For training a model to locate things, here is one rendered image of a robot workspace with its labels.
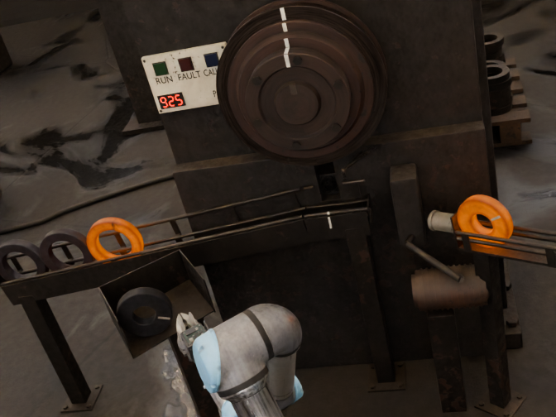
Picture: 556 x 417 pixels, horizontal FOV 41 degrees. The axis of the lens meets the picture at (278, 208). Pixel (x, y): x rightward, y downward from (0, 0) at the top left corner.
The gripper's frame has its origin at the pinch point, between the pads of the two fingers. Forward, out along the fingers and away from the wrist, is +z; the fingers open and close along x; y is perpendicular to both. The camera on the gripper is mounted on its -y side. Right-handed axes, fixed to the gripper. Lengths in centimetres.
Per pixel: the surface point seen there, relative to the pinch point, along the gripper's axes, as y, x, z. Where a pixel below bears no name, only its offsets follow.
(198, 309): -11.7, -7.3, 8.9
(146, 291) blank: 1.6, 5.0, 12.6
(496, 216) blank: 14, -83, -26
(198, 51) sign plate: 39, -37, 54
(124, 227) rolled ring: -11, -1, 50
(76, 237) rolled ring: -16, 14, 60
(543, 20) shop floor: -133, -333, 186
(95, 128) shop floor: -172, -41, 305
